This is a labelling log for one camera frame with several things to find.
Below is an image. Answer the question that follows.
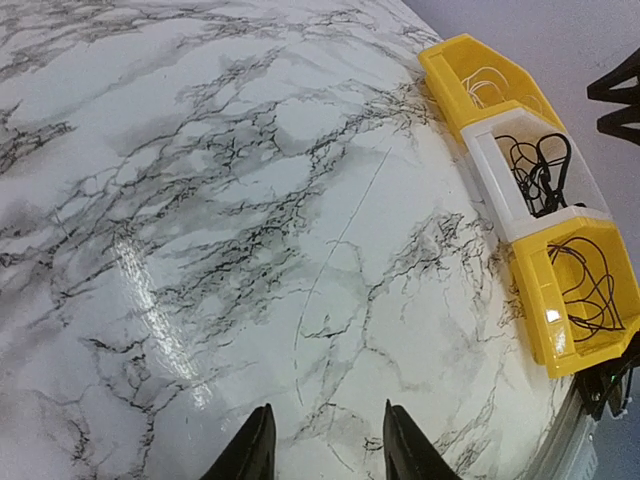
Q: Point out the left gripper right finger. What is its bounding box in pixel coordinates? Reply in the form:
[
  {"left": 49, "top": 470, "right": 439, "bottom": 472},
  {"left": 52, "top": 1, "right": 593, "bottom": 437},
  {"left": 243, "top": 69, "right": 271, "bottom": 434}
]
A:
[{"left": 383, "top": 400, "right": 453, "bottom": 480}]

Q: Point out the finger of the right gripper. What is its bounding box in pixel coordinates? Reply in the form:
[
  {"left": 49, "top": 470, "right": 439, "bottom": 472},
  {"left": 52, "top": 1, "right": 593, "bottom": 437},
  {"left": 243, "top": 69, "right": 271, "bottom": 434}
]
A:
[
  {"left": 596, "top": 104, "right": 640, "bottom": 145},
  {"left": 587, "top": 50, "right": 640, "bottom": 103}
]

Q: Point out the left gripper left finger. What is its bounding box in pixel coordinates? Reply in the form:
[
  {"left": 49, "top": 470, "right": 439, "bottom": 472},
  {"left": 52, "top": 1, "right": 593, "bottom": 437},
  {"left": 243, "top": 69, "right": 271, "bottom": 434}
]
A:
[{"left": 202, "top": 403, "right": 276, "bottom": 480}]

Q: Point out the black cable bundle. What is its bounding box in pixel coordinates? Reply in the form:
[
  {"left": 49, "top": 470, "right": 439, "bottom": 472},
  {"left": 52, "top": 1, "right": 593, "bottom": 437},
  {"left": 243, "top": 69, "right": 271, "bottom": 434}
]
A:
[{"left": 504, "top": 132, "right": 586, "bottom": 219}]

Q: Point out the thin white cable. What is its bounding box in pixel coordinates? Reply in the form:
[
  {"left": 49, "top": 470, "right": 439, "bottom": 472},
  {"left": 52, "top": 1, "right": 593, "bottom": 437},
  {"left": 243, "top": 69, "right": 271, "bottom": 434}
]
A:
[{"left": 459, "top": 67, "right": 546, "bottom": 119}]

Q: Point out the clear plastic storage bin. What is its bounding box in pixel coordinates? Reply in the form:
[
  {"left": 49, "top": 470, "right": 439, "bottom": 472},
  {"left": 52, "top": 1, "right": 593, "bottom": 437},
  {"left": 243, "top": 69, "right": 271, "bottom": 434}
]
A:
[{"left": 462, "top": 108, "right": 612, "bottom": 243}]

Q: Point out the far yellow storage bin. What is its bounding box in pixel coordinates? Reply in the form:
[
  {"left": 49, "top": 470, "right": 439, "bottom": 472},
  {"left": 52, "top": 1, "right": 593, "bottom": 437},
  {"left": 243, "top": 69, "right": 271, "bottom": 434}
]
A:
[{"left": 418, "top": 34, "right": 566, "bottom": 143}]

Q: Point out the yellow storage bin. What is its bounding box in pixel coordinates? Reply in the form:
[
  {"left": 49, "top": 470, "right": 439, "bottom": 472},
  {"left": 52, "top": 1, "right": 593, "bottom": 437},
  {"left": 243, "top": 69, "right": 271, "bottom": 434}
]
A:
[
  {"left": 511, "top": 217, "right": 639, "bottom": 378},
  {"left": 418, "top": 34, "right": 566, "bottom": 143}
]

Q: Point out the near yellow storage bin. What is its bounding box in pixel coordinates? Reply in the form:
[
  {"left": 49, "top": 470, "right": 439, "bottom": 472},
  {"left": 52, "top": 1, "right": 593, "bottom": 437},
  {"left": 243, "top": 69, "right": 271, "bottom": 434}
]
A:
[{"left": 511, "top": 217, "right": 639, "bottom": 378}]

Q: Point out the aluminium front frame rail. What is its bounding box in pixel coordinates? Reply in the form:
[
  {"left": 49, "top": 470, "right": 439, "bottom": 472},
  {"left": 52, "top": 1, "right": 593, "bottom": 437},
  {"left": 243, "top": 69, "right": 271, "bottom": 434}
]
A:
[{"left": 519, "top": 389, "right": 598, "bottom": 480}]

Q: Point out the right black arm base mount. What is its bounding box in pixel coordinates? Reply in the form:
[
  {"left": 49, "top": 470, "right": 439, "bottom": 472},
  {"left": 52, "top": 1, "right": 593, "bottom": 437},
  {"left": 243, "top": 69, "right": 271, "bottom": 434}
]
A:
[{"left": 575, "top": 336, "right": 639, "bottom": 422}]

